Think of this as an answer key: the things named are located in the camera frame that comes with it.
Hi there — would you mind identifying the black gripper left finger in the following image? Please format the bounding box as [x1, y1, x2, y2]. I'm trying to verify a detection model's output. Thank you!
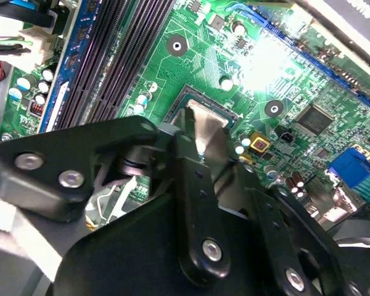
[0, 106, 232, 287]

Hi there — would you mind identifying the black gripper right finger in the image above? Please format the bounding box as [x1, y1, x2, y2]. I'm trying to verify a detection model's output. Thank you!
[214, 128, 370, 296]

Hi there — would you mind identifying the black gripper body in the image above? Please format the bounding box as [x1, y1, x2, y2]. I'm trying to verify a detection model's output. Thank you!
[51, 192, 284, 296]

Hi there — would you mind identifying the silver CPU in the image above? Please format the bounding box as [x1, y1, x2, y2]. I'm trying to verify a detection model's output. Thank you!
[181, 97, 237, 164]

